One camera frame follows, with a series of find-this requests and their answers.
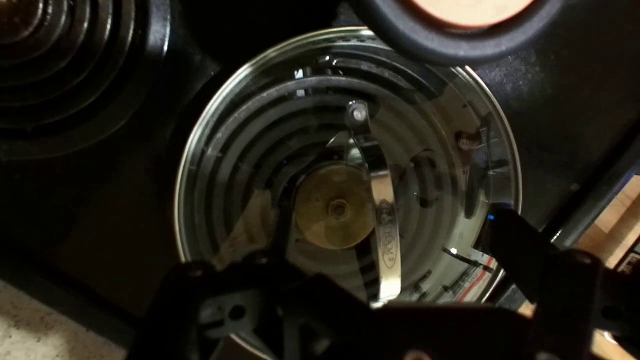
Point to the large black coil burner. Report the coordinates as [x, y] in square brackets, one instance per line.
[266, 127]

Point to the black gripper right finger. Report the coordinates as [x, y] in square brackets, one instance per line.
[567, 301]

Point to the grey pot with orange interior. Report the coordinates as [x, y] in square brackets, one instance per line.
[466, 50]

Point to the black electric stove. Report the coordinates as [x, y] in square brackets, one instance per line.
[121, 220]

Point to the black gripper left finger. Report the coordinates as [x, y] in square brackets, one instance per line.
[266, 312]

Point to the small black coil burner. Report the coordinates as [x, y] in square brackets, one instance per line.
[66, 81]

